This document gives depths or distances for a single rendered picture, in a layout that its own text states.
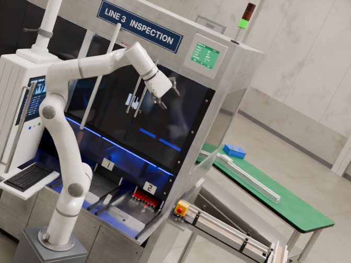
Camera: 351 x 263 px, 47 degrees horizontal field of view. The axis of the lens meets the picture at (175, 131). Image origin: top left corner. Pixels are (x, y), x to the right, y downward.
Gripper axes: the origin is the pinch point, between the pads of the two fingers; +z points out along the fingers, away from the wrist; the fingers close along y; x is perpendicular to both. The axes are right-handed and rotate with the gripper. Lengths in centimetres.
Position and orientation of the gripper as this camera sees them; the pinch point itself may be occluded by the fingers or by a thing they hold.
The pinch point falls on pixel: (170, 100)
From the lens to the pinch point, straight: 193.1
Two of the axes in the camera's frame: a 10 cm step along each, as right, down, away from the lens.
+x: 4.8, 1.0, -8.7
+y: -6.7, 6.8, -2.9
